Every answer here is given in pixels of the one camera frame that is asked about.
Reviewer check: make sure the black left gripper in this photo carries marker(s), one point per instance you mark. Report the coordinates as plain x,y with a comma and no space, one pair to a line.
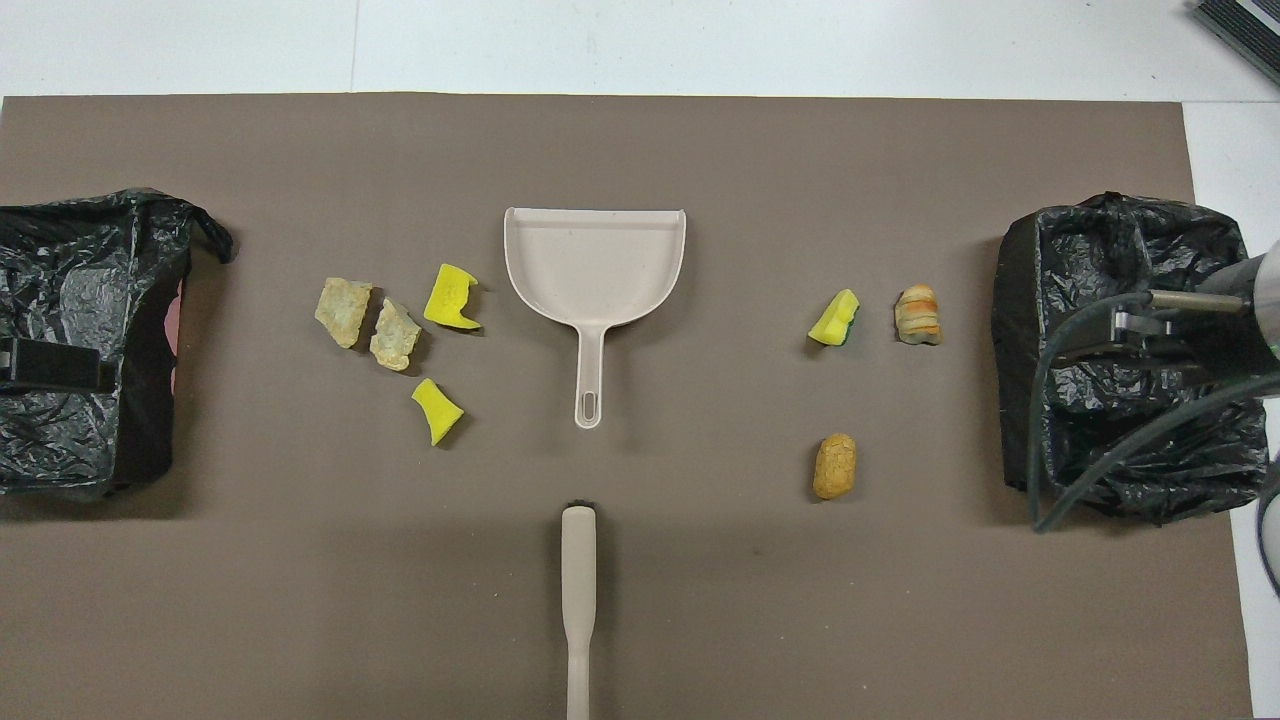
55,367

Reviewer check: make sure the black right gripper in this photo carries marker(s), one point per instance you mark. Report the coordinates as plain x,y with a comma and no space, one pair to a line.
1150,358

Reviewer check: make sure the orange striped foam piece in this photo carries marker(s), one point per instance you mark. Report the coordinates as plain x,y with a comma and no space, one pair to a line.
918,315

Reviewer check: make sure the beige sponge chunk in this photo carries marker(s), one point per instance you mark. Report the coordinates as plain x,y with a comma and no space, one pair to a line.
395,338
343,312

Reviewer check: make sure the orange peanut-shaped sponge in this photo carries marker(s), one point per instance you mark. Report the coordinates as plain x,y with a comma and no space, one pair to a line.
835,466

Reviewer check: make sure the yellow sponge piece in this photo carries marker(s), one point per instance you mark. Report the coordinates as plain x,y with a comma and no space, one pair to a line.
437,408
448,297

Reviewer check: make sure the beige plastic dustpan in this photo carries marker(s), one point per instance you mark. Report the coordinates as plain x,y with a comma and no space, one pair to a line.
595,265

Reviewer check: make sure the beige hand brush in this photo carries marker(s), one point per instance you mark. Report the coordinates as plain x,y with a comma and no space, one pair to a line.
578,560

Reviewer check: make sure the black trash bag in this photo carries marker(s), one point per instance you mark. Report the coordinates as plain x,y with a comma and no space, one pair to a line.
1080,250
60,270

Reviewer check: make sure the pink waste bin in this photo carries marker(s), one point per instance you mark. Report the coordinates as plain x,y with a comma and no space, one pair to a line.
177,315

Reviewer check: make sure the yellow green sponge wedge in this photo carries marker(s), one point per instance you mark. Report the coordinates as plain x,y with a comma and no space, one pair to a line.
833,322

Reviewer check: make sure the dark ribbed panel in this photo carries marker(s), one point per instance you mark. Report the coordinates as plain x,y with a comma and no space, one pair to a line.
1250,25

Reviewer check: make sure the brown table mat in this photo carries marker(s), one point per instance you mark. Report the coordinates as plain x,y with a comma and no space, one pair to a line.
700,600

